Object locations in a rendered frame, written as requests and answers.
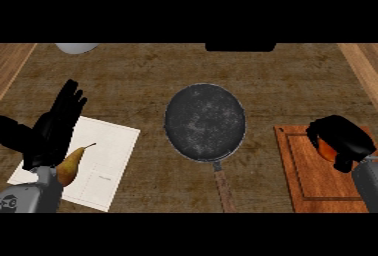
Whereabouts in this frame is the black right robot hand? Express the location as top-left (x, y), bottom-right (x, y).
top-left (305, 114), bottom-right (378, 174)

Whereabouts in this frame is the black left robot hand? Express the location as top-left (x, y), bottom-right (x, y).
top-left (0, 78), bottom-right (88, 172)

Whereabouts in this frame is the brown wooden cutting board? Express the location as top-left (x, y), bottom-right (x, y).
top-left (273, 124), bottom-right (378, 214)

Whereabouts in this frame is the dark round frying pan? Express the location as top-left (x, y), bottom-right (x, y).
top-left (162, 83), bottom-right (248, 214)

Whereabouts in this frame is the brown pear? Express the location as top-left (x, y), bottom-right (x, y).
top-left (54, 142), bottom-right (97, 188)

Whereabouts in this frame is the white paper placemat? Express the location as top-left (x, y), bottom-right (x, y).
top-left (5, 115), bottom-right (141, 213)

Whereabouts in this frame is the pale grey round bowl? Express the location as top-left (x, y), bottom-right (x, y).
top-left (53, 43), bottom-right (101, 55)

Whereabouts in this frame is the black appliance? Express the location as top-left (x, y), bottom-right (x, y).
top-left (203, 43), bottom-right (277, 53)

